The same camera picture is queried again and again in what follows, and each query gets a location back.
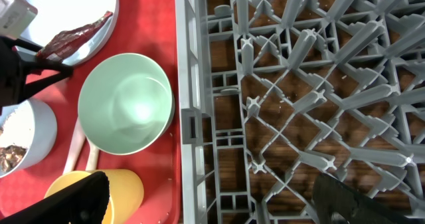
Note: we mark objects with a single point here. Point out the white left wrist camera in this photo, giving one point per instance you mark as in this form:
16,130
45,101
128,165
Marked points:
16,16

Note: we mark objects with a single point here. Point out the food scraps and rice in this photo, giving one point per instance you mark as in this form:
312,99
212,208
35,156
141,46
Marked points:
11,154

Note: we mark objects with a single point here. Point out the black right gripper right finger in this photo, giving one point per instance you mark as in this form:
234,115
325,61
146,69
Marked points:
336,202

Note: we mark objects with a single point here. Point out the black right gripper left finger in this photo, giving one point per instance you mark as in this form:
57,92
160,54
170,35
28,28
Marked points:
82,202

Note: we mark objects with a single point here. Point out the light blue plate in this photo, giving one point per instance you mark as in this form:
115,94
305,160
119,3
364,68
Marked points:
55,16

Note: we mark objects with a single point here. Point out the white plastic fork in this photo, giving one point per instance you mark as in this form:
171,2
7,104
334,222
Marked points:
77,141

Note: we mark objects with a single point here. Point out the mint green bowl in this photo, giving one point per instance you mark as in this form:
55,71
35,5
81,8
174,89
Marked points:
125,104

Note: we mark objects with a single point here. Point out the grey dishwasher rack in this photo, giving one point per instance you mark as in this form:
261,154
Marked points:
273,93

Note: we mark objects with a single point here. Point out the yellow plastic cup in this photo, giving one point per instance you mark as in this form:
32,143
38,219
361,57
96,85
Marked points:
126,192

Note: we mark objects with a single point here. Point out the red snack wrapper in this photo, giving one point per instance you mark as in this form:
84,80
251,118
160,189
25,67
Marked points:
66,43

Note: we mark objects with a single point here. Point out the red serving tray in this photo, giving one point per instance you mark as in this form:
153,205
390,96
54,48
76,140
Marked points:
146,27

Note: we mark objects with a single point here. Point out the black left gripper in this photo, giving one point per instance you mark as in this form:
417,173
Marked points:
13,87

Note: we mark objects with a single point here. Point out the light blue bowl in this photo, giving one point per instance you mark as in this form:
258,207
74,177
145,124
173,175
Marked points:
32,126

